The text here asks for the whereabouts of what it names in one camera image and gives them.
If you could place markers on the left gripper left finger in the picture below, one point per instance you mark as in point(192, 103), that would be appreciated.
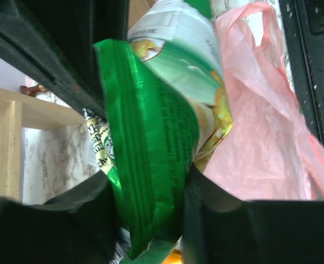
point(78, 226)

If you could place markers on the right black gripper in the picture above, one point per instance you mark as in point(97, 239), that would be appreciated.
point(52, 42)

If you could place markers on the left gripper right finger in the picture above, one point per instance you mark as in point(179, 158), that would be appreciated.
point(219, 228)

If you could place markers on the pink plastic grocery bag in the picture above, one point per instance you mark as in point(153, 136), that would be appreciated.
point(269, 152)

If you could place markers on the clear green snack packet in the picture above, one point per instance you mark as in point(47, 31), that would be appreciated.
point(102, 145)

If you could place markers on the green chips bag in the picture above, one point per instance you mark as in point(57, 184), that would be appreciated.
point(167, 108)

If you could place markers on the toy baguette bread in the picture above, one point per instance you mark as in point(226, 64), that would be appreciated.
point(174, 258)

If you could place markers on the copper pipe fitting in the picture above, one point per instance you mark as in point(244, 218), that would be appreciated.
point(32, 90)

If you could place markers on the wooden step shelf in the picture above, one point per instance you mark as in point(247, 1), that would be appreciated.
point(19, 111)

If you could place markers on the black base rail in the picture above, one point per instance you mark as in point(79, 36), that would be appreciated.
point(303, 25)

